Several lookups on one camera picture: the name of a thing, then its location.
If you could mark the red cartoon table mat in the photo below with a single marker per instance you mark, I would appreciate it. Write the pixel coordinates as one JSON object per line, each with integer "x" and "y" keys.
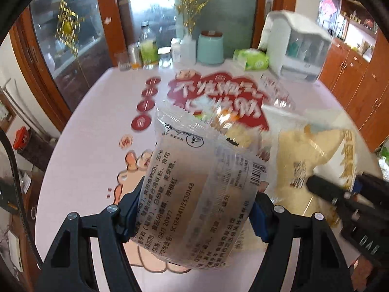
{"x": 226, "y": 108}

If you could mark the white tabletop sterilizer cabinet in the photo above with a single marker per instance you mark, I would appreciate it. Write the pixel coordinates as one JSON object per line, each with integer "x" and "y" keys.
{"x": 297, "y": 47}

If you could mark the wooden wall cabinet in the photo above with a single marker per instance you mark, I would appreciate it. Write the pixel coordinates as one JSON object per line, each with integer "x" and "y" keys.
{"x": 356, "y": 68}

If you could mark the green tissue pack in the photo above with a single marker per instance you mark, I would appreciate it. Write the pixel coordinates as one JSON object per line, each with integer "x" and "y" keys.
{"x": 251, "y": 59}

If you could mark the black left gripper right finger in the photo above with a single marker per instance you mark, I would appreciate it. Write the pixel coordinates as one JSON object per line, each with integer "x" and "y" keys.
{"x": 321, "y": 265}

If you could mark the small glass jar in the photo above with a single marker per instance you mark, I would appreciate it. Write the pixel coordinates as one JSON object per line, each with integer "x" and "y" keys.
{"x": 164, "y": 54}

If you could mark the yellow pastry snack packet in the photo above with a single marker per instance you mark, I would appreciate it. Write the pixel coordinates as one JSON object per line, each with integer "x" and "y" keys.
{"x": 292, "y": 156}

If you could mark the green label glass bottle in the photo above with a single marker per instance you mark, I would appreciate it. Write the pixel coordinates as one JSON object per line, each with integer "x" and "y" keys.
{"x": 148, "y": 47}

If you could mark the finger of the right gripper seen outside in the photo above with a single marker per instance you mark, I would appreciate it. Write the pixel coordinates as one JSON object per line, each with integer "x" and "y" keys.
{"x": 341, "y": 199}

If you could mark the mint green canister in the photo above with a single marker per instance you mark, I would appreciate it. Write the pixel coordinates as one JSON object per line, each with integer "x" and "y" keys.
{"x": 210, "y": 48}

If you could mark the clear cake packet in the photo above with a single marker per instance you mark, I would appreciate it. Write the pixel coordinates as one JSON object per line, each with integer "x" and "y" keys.
{"x": 195, "y": 199}

